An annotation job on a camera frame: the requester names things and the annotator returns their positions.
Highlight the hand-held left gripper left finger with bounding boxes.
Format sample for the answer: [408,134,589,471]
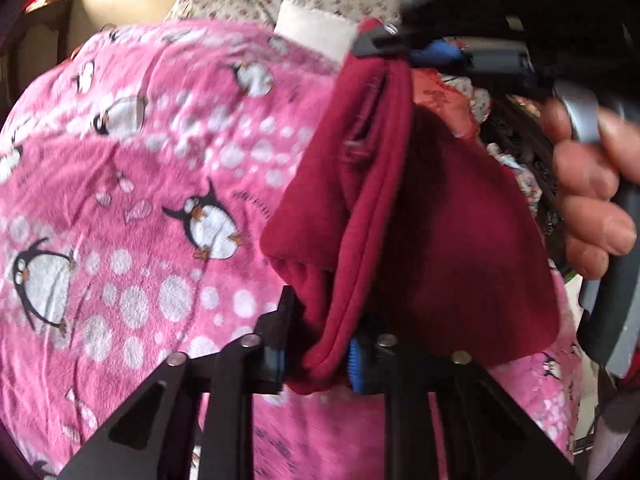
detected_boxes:
[57,285,301,480]

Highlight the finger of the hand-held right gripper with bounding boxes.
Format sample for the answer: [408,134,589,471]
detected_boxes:
[409,39,463,69]
[351,22,418,59]

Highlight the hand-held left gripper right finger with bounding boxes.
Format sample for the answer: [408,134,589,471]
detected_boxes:
[346,331,581,480]

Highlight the dark red fleece pants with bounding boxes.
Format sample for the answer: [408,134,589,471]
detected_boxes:
[260,17,561,395]

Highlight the colourful crumpled clothes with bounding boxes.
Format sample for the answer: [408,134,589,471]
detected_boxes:
[487,142,545,221]

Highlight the person's right hand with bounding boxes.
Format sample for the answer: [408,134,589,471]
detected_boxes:
[540,96,640,282]

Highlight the orange patterned cloth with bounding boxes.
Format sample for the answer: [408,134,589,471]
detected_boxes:
[412,67,488,138]

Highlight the white pillow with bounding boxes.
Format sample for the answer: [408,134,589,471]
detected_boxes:
[275,0,358,58]

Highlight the dark carved wooden cabinet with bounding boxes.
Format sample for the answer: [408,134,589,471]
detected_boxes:
[479,94,567,263]

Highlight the pink penguin print blanket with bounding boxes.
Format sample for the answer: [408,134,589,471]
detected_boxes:
[0,17,586,480]

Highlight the wooden chair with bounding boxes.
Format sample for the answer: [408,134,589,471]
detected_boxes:
[4,0,77,107]

